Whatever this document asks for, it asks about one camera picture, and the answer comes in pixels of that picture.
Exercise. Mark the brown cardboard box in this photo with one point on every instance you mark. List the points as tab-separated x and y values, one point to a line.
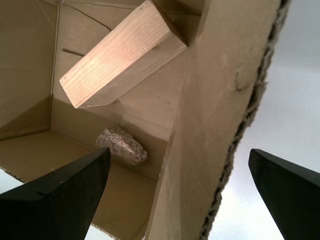
212	125

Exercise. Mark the speckled granite rock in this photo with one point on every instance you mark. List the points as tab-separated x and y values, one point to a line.
122	146

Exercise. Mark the light wooden block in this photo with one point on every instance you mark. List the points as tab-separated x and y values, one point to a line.
120	57

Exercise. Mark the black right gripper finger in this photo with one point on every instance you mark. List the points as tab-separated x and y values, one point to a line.
50	207
295	197

